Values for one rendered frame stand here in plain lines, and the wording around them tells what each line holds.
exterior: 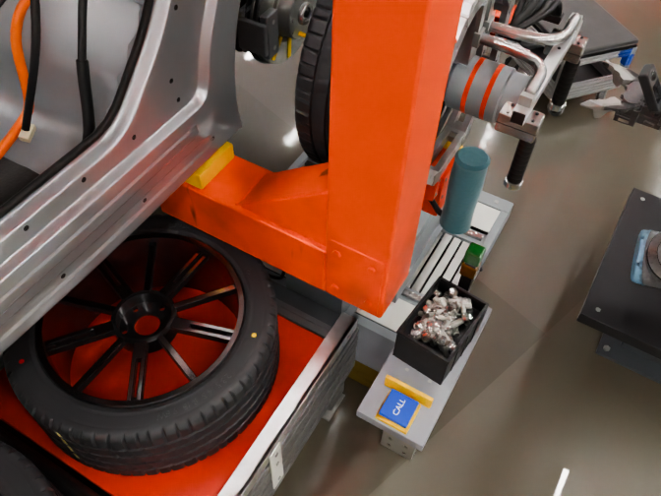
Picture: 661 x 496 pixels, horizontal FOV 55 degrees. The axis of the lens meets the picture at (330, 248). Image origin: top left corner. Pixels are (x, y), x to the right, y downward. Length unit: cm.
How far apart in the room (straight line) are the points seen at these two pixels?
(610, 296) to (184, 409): 126
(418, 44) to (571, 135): 205
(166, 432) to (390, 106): 84
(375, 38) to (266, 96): 197
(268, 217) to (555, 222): 138
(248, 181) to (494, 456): 108
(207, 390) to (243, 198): 47
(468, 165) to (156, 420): 94
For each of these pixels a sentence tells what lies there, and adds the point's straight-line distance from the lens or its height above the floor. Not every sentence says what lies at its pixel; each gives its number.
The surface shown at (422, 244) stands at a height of 15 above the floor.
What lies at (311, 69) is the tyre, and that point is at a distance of 146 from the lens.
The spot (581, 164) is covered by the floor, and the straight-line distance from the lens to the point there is 287.
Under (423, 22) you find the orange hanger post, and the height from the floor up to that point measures 132.
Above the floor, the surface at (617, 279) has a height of 30.
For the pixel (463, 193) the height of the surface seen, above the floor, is 65.
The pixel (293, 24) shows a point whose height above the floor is 84.
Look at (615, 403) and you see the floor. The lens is 222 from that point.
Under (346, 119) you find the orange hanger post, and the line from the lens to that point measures 115.
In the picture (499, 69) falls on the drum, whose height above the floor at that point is 92.
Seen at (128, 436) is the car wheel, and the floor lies 50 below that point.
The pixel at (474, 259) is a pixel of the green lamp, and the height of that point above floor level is 65.
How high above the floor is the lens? 182
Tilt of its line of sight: 51 degrees down
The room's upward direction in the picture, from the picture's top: 2 degrees clockwise
